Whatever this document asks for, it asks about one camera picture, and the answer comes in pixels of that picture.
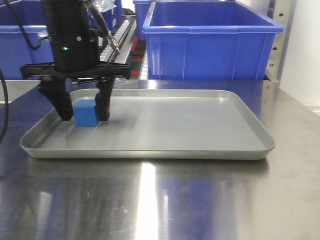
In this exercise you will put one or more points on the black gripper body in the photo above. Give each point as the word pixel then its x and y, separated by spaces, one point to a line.
pixel 76 55

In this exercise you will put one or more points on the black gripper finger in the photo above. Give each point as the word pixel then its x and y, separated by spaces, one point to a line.
pixel 54 89
pixel 103 98

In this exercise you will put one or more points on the blue cube block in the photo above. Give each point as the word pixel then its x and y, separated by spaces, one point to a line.
pixel 85 113

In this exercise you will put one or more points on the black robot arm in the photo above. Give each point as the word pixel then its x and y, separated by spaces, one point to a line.
pixel 73 28

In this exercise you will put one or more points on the grey metal tray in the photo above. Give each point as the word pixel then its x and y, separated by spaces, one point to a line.
pixel 157 124

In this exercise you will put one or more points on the blue plastic bin left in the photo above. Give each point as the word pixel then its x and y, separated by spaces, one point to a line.
pixel 15 50

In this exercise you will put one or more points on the blue plastic bin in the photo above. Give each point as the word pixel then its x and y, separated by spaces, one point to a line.
pixel 207 40
pixel 15 50

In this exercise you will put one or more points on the clear plastic bag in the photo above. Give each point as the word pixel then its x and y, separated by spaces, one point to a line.
pixel 104 5

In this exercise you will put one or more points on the blue bin rear right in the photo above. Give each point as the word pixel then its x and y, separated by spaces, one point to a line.
pixel 141 10

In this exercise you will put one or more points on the blue plastic bin right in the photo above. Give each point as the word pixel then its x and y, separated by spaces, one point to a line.
pixel 207 40

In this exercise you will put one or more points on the white roller conveyor rail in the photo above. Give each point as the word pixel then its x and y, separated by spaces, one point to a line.
pixel 122 32

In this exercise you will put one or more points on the metal shelf upright post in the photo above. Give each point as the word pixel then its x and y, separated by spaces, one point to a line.
pixel 282 11

